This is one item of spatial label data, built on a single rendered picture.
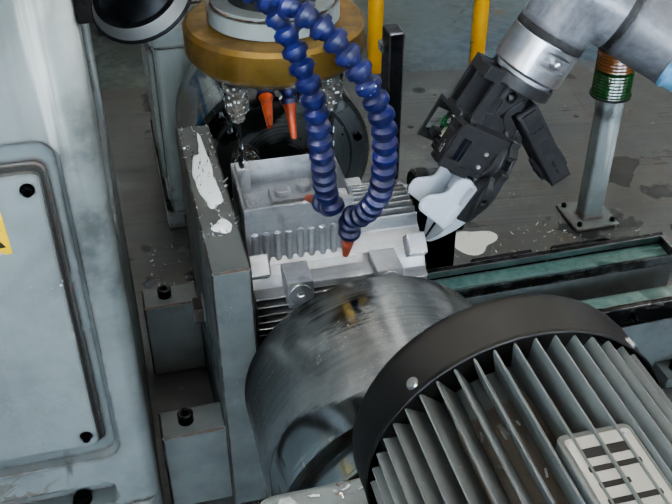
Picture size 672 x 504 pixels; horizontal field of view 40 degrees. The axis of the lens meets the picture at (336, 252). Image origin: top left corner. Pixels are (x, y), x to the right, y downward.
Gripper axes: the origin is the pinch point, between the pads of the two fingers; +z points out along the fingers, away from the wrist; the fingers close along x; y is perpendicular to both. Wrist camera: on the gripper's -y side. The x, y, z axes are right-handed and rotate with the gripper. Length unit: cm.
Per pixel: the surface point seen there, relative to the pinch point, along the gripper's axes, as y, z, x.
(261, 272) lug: 17.3, 10.9, 1.3
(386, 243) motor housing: 4.4, 3.8, -0.8
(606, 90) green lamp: -36, -16, -34
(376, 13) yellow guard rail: -89, 30, -230
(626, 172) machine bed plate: -62, -3, -47
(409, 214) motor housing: 3.1, 0.1, -2.1
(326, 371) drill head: 19.4, 4.3, 24.8
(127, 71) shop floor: -29, 109, -288
